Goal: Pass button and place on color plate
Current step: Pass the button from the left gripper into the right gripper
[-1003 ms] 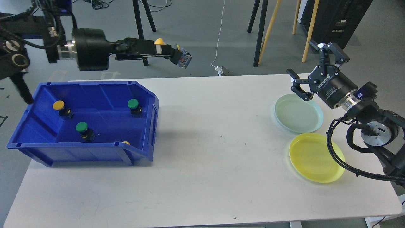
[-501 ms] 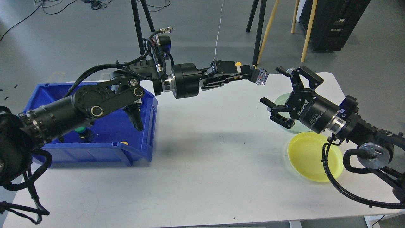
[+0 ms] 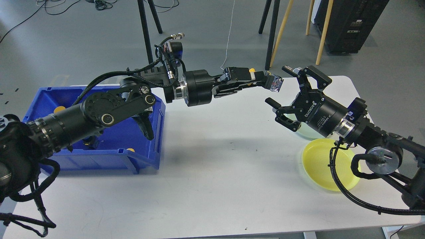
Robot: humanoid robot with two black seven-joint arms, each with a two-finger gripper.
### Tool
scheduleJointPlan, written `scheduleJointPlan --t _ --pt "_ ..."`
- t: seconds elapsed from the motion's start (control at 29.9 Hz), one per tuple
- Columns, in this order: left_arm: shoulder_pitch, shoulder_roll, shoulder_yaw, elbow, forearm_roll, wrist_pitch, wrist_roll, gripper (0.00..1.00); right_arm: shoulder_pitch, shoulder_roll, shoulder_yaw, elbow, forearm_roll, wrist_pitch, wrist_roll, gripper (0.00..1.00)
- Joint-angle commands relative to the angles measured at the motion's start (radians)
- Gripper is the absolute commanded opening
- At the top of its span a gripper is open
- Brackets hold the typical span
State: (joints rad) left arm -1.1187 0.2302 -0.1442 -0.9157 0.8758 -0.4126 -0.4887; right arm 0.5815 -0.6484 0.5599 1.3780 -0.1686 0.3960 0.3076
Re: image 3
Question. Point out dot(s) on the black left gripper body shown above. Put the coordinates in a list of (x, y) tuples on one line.
[(195, 87)]

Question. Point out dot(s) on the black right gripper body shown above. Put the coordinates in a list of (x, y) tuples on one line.
[(312, 106)]

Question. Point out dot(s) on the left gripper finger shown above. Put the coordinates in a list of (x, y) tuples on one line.
[(227, 88), (243, 74)]

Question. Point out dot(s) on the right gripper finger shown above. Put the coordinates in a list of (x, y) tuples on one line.
[(291, 71), (274, 104)]

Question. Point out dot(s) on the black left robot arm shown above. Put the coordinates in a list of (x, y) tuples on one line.
[(26, 147)]

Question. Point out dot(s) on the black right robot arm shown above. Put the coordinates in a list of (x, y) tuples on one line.
[(397, 160)]

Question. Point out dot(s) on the light green plate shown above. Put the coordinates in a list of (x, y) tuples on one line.
[(307, 132)]

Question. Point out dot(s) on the yellow plate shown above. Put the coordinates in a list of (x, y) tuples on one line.
[(315, 160)]

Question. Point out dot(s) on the black computer case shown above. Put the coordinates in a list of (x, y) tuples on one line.
[(350, 24)]

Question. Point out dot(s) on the blue plastic bin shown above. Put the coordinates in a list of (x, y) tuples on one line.
[(112, 153)]

